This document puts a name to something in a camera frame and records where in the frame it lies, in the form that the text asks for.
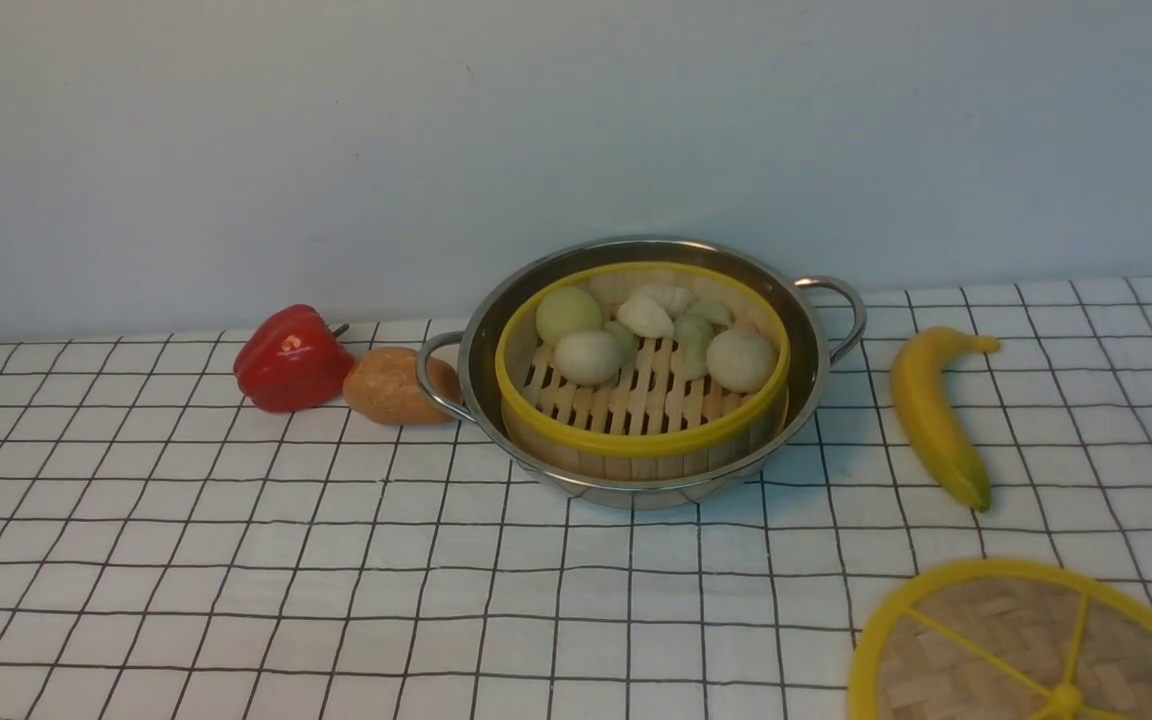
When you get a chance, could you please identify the yellow banana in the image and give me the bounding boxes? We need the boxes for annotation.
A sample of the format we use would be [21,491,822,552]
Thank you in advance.
[890,325,1001,511]

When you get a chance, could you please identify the white round bun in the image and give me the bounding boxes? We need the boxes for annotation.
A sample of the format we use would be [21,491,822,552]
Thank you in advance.
[552,331,623,386]
[707,327,780,395]

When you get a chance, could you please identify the white pleated dumpling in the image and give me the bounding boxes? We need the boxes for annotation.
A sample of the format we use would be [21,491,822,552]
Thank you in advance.
[614,285,699,340]

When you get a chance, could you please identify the yellow-rimmed bamboo steamer lid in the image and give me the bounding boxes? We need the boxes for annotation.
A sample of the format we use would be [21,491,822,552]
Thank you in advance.
[846,559,1152,719]

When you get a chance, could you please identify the red bell pepper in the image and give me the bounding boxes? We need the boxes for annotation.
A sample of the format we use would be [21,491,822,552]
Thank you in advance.
[232,304,355,414]

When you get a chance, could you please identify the yellowish round bun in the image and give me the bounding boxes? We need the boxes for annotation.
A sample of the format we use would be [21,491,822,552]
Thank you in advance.
[535,285,605,346]

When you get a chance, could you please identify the white checkered tablecloth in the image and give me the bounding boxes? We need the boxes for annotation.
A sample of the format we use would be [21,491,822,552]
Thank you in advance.
[0,276,1152,719]

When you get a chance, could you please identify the stainless steel pot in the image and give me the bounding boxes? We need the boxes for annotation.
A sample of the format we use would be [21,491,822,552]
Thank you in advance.
[416,234,867,510]

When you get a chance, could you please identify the brown potato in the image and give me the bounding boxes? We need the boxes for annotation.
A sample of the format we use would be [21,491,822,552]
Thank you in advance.
[342,346,453,427]

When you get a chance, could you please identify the yellow-rimmed bamboo steamer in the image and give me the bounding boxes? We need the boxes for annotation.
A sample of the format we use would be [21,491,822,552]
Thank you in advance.
[494,263,791,482]

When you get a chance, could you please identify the pale green dumpling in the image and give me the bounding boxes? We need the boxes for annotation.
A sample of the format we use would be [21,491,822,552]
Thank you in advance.
[602,320,639,363]
[670,300,733,382]

